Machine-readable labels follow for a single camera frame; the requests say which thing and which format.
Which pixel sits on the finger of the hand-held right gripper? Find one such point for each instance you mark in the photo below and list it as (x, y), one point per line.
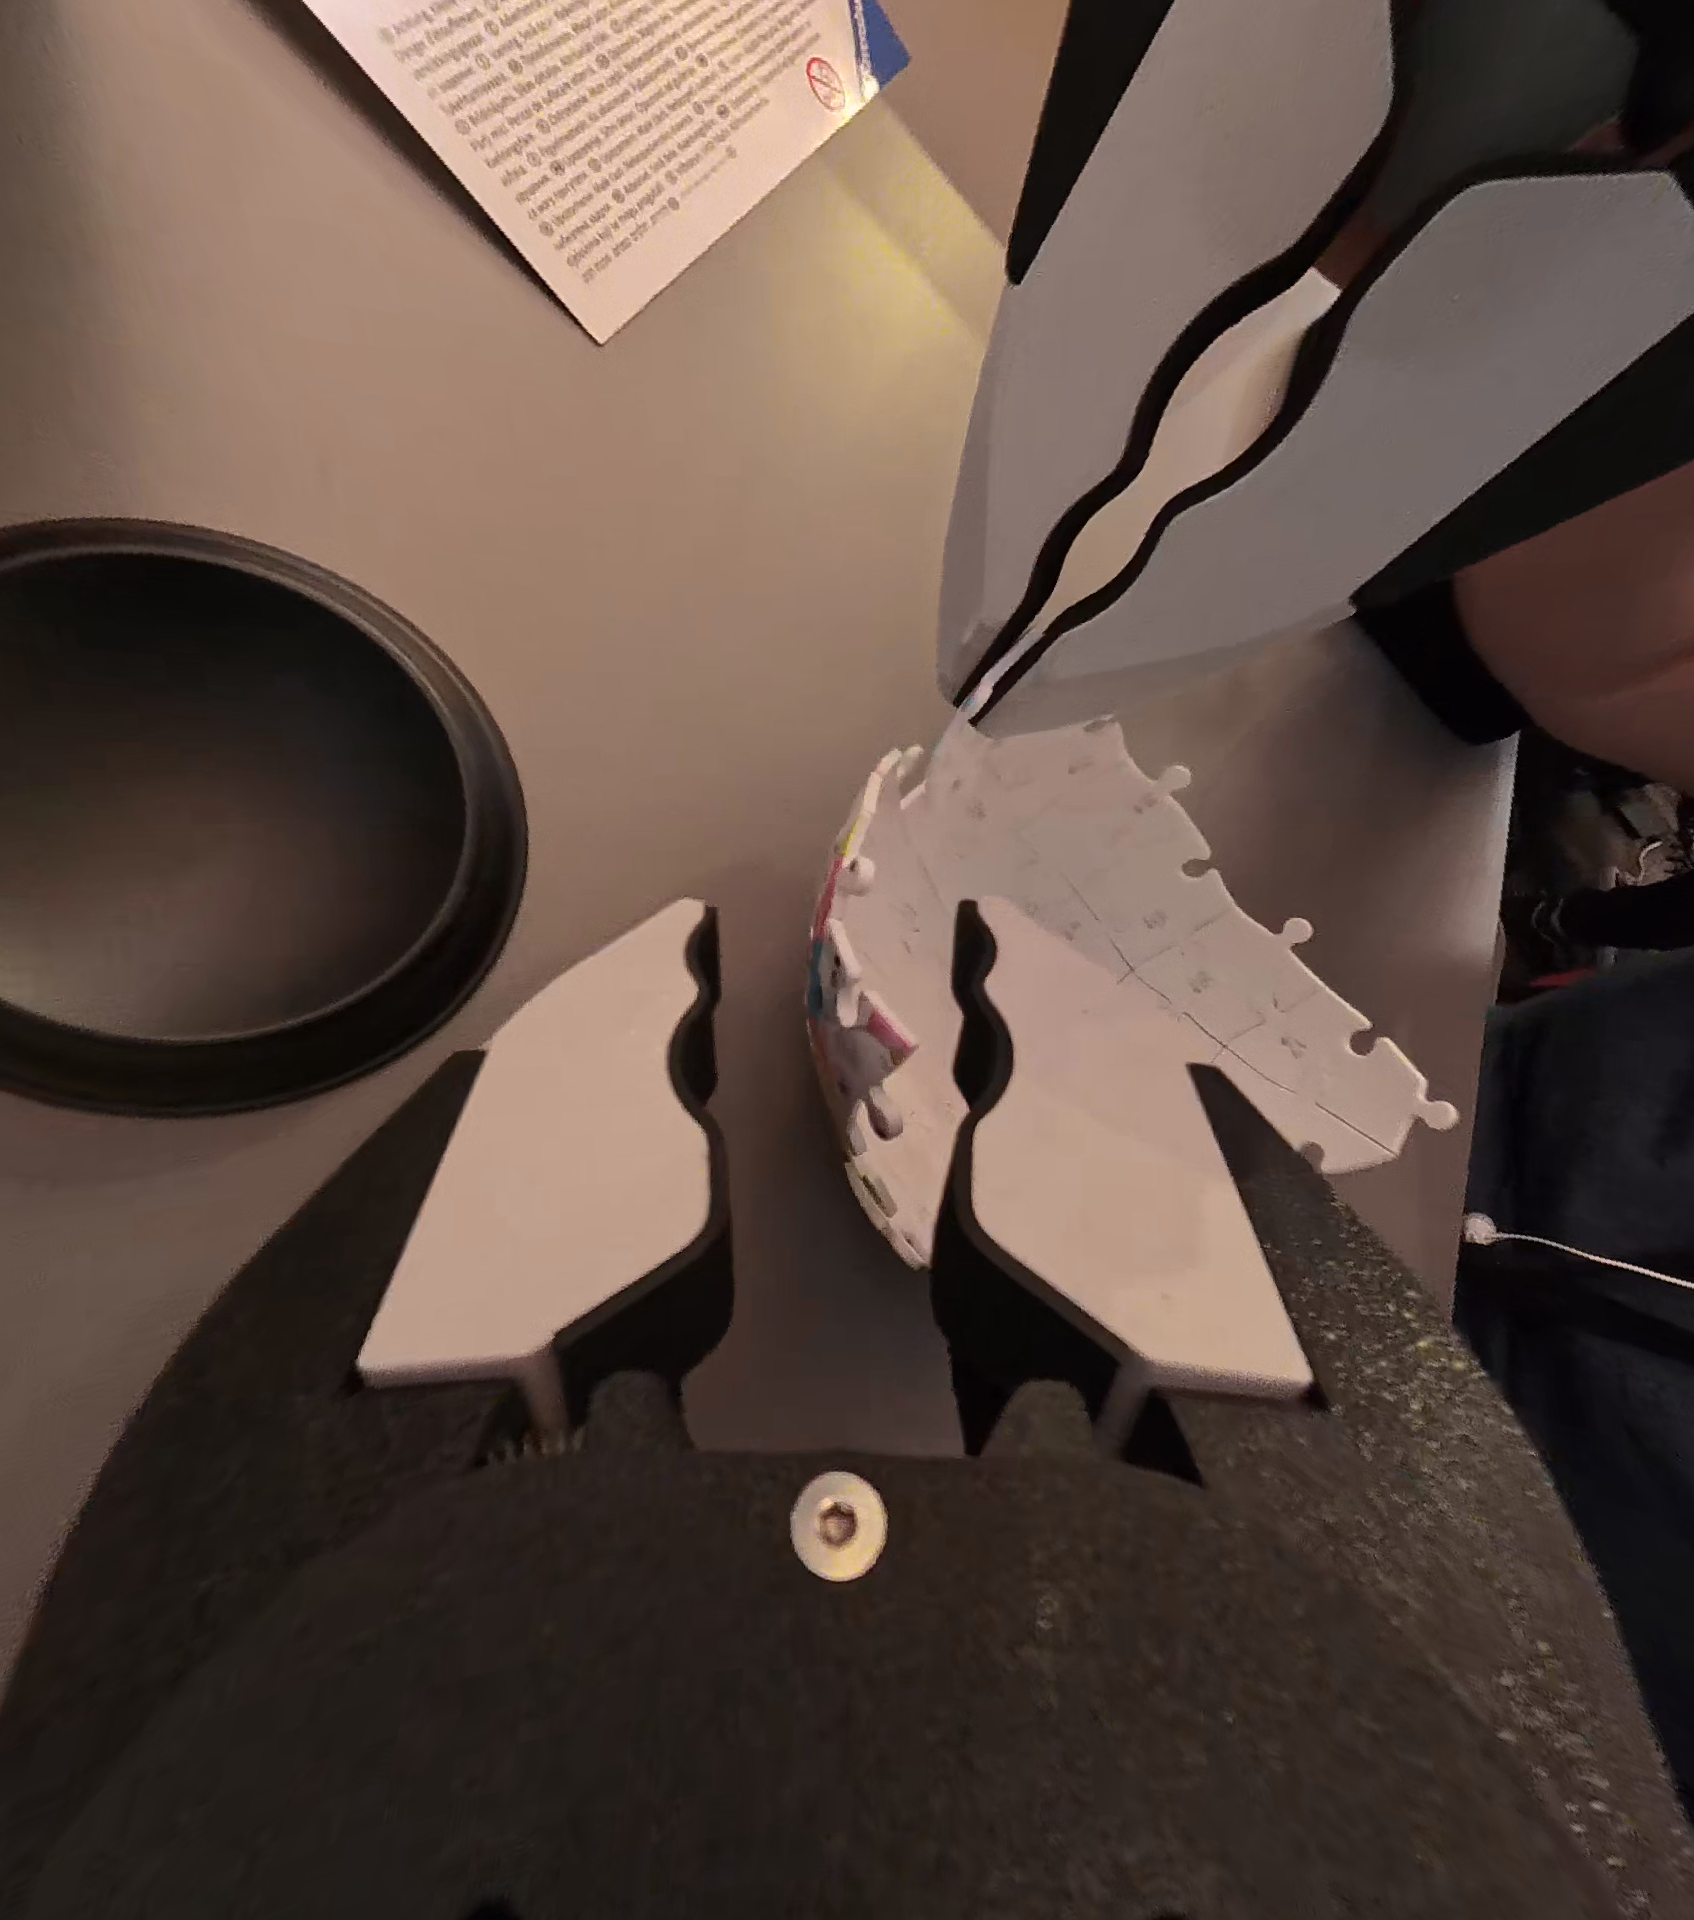
(1478, 390)
(1179, 210)

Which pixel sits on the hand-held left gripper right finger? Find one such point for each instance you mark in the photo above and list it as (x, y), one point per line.
(1133, 1200)

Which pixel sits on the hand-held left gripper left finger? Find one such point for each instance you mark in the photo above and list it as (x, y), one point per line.
(548, 1200)

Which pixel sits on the black round ball stand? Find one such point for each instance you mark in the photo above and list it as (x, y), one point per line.
(189, 811)

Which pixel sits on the person's right forearm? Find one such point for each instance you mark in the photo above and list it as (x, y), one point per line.
(1659, 661)

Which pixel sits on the assembled white puzzle section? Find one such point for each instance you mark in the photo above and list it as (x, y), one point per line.
(1118, 900)

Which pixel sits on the white instruction leaflet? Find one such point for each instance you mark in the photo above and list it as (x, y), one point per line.
(608, 137)

